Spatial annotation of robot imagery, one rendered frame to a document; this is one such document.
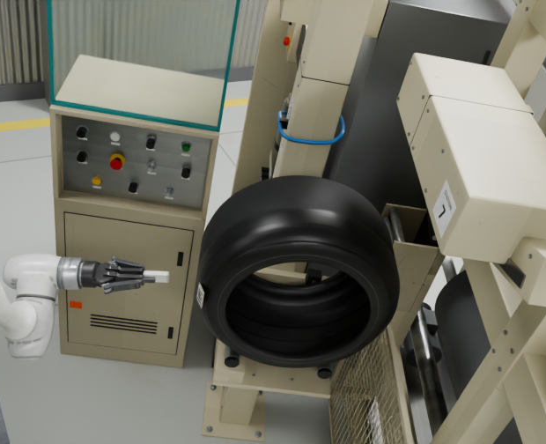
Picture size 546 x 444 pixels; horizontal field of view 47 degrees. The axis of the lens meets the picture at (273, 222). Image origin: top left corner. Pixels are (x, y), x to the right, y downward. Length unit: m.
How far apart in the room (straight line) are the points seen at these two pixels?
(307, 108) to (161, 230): 0.87
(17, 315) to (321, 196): 0.83
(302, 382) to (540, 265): 1.02
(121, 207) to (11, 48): 2.36
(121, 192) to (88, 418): 1.00
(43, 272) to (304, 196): 0.73
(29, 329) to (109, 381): 1.22
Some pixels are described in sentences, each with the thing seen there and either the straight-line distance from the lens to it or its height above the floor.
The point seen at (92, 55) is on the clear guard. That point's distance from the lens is 2.07.
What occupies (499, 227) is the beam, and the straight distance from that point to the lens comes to 1.25.
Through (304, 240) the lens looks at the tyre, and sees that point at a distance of 1.53.
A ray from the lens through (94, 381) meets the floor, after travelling 2.93.
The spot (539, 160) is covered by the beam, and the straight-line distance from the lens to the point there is 1.40.
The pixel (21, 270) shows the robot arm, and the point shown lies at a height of 1.10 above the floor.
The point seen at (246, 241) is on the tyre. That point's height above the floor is 1.37.
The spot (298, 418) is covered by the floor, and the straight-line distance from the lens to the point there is 2.93.
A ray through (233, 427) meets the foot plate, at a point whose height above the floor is 0.01.
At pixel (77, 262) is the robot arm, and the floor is 1.13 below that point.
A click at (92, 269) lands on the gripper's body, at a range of 1.79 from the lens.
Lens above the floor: 2.40
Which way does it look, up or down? 39 degrees down
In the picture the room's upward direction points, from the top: 14 degrees clockwise
